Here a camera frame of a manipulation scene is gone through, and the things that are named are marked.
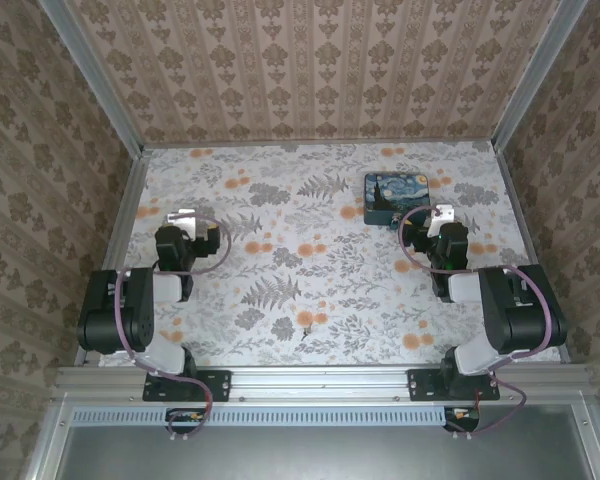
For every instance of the grey metal sheet panel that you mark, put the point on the grey metal sheet panel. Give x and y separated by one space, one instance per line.
330 455

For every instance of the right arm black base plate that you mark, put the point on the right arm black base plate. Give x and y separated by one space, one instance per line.
422 386

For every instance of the aluminium front rail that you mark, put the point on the aluminium front rail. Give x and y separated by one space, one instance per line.
320 382

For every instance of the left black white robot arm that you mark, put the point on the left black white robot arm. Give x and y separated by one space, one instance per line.
130 310

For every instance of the aluminium side rail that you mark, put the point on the aluminium side rail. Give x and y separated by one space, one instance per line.
125 215
525 215

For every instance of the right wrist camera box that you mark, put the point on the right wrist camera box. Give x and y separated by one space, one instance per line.
442 214

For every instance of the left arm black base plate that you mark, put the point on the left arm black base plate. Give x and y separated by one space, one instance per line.
215 386

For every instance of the aluminium corner post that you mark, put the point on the aluminium corner post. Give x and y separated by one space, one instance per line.
535 75
95 80

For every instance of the floral table cloth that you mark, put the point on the floral table cloth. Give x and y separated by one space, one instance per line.
300 260

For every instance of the starry night print tin box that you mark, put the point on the starry night print tin box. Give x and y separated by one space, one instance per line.
397 192

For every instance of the small padlock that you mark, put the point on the small padlock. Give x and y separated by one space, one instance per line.
396 222

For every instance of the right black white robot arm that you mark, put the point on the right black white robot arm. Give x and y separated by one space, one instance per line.
520 320

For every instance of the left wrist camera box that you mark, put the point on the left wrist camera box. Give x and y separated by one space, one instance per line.
182 220

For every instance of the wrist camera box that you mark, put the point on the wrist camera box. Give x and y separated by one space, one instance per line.
442 214
182 220

